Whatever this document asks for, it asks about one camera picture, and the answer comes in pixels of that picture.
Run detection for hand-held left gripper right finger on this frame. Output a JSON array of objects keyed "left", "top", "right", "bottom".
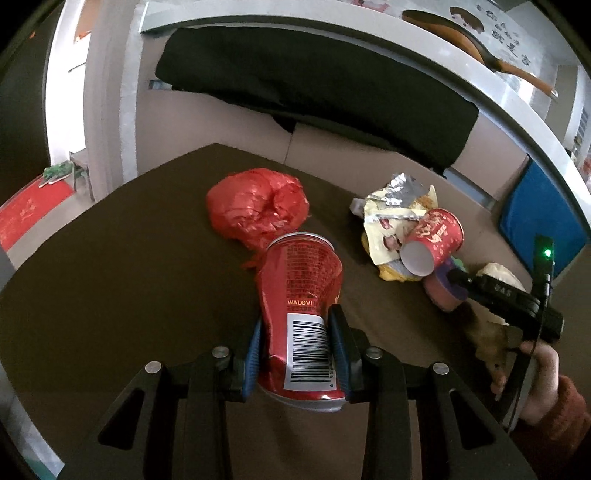
[{"left": 328, "top": 305, "right": 539, "bottom": 480}]

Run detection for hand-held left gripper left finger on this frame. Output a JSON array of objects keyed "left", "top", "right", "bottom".
[{"left": 58, "top": 318, "right": 264, "bottom": 480}]

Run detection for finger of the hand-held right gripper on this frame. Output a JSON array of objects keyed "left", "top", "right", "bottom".
[{"left": 447, "top": 268, "right": 540, "bottom": 322}]

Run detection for red drink can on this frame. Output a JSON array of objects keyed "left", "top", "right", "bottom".
[{"left": 255, "top": 232, "right": 348, "bottom": 414}]

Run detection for yellow snack wrapper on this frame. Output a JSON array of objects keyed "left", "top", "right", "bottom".
[{"left": 349, "top": 173, "right": 445, "bottom": 283}]

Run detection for person's right forearm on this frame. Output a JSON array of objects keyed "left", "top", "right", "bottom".
[{"left": 513, "top": 375, "right": 591, "bottom": 480}]

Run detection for person's right hand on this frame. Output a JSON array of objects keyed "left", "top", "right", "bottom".
[{"left": 490, "top": 344, "right": 561, "bottom": 425}]

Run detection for red paper cup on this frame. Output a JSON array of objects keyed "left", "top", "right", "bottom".
[{"left": 399, "top": 208, "right": 465, "bottom": 278}]

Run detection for blue cloth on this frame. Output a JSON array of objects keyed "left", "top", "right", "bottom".
[{"left": 497, "top": 159, "right": 590, "bottom": 283}]

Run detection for red plastic bag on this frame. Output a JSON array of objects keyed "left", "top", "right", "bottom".
[{"left": 206, "top": 168, "right": 310, "bottom": 272}]

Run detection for small stool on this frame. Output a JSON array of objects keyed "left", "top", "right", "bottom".
[{"left": 68, "top": 150, "right": 96, "bottom": 202}]

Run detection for red door mat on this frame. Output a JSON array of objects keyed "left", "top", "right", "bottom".
[{"left": 0, "top": 177, "right": 77, "bottom": 253}]

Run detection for wooden spoon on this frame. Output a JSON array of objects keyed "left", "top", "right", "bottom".
[{"left": 402, "top": 9, "right": 559, "bottom": 100}]

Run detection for black cloth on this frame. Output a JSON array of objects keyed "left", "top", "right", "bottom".
[{"left": 154, "top": 27, "right": 481, "bottom": 180}]

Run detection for green slippers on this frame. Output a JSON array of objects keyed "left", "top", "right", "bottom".
[{"left": 41, "top": 161, "right": 73, "bottom": 186}]

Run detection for black door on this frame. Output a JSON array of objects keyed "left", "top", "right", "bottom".
[{"left": 0, "top": 9, "right": 64, "bottom": 206}]

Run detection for cartoon wall poster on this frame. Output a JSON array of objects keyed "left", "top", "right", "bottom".
[{"left": 360, "top": 0, "right": 557, "bottom": 116}]

